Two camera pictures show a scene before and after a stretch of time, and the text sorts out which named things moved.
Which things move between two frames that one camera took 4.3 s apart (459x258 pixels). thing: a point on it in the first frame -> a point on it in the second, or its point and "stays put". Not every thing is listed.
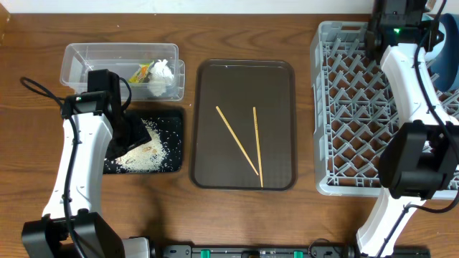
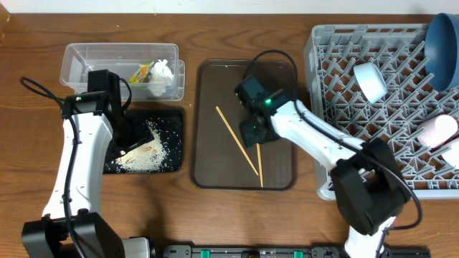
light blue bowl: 438,47 -> 371,81
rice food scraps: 147,156 stays put
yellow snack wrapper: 143,74 stays put
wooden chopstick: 229,127 stays put
